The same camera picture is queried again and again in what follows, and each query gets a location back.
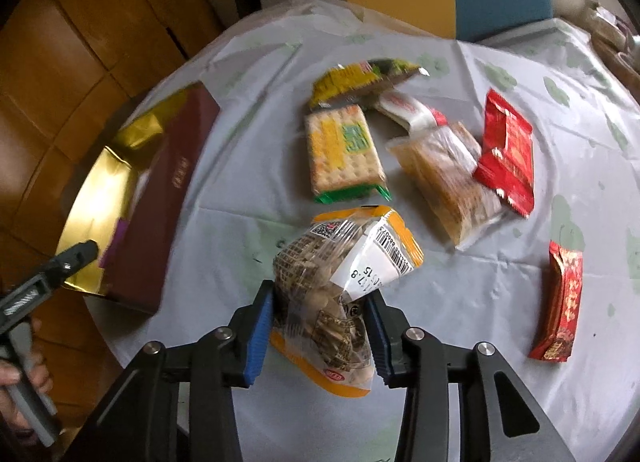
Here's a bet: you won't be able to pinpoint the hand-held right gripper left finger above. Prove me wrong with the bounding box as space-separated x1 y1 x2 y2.
65 280 276 462

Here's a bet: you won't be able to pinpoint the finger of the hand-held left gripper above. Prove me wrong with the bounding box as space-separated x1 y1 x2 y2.
46 240 100 289

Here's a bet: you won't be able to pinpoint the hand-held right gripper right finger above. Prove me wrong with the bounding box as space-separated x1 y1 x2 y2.
362 290 576 462

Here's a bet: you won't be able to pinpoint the orange clear nut snack bag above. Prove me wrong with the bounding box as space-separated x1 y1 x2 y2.
270 205 425 399

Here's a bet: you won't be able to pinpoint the clear bag of brown biscuits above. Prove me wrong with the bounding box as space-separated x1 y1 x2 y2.
387 122 508 250

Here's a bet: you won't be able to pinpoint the yellow green cracker packet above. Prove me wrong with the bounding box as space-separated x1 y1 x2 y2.
304 104 392 205

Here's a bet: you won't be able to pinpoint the narrow red snack packet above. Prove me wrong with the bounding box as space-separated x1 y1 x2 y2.
528 240 584 364

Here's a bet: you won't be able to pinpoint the large red snack packet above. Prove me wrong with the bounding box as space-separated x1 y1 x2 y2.
472 88 536 219

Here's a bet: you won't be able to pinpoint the white red snack packet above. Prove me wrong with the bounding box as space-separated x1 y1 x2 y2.
376 90 448 135

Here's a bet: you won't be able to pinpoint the yellow dark green snack packet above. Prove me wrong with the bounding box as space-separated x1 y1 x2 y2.
308 58 431 110

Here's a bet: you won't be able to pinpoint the person's left hand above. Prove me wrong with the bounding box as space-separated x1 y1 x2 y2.
0 317 55 443

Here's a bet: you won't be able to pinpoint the white green-print tablecloth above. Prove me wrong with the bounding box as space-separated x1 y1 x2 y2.
85 0 640 462

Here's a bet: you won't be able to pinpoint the wooden tray with items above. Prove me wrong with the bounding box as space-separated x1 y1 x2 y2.
582 2 640 102

